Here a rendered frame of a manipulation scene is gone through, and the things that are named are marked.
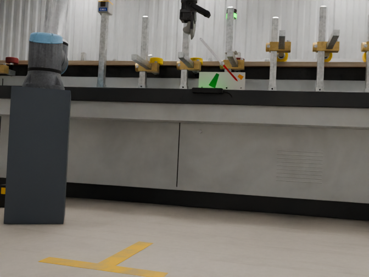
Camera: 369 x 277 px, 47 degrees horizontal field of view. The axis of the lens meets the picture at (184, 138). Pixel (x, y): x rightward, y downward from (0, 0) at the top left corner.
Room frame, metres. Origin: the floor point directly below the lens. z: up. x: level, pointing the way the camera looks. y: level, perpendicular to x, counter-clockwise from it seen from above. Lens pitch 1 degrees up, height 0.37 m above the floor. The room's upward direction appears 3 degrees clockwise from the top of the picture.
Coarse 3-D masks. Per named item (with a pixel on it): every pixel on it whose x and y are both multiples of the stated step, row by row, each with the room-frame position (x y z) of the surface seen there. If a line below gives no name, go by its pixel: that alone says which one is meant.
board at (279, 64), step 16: (0, 64) 2.92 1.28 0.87; (16, 64) 2.88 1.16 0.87; (80, 64) 2.78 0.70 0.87; (96, 64) 2.75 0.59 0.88; (112, 64) 2.73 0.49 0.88; (128, 64) 2.71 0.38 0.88; (176, 64) 2.64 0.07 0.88; (208, 64) 2.60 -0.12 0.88; (256, 64) 2.54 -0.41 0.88; (288, 64) 2.50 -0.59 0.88; (304, 64) 2.48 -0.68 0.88; (336, 64) 2.44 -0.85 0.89; (352, 64) 2.42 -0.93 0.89
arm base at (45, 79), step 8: (32, 72) 1.94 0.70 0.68; (40, 72) 1.93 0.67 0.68; (48, 72) 1.94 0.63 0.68; (56, 72) 1.97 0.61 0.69; (24, 80) 1.96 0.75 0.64; (32, 80) 1.92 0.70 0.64; (40, 80) 1.92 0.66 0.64; (48, 80) 1.93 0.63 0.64; (56, 80) 1.97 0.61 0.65; (56, 88) 1.95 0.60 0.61; (64, 88) 2.02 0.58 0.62
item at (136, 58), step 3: (132, 54) 2.22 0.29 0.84; (135, 54) 2.22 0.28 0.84; (132, 57) 2.22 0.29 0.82; (135, 57) 2.22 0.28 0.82; (138, 57) 2.25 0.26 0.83; (141, 57) 2.29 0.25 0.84; (135, 60) 2.24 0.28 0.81; (138, 60) 2.25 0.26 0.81; (141, 60) 2.30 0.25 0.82; (144, 60) 2.35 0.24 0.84; (138, 63) 2.31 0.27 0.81; (141, 63) 2.31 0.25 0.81; (144, 63) 2.35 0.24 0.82; (147, 63) 2.40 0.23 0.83; (144, 66) 2.39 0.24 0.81; (147, 66) 2.40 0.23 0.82; (150, 66) 2.47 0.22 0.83
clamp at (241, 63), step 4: (224, 60) 2.39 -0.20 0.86; (228, 60) 2.38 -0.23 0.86; (240, 60) 2.37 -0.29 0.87; (228, 64) 2.38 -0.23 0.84; (240, 64) 2.37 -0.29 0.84; (220, 68) 2.40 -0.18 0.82; (224, 68) 2.39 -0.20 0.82; (228, 68) 2.38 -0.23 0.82; (232, 68) 2.38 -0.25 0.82; (236, 68) 2.37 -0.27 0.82; (240, 68) 2.37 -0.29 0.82
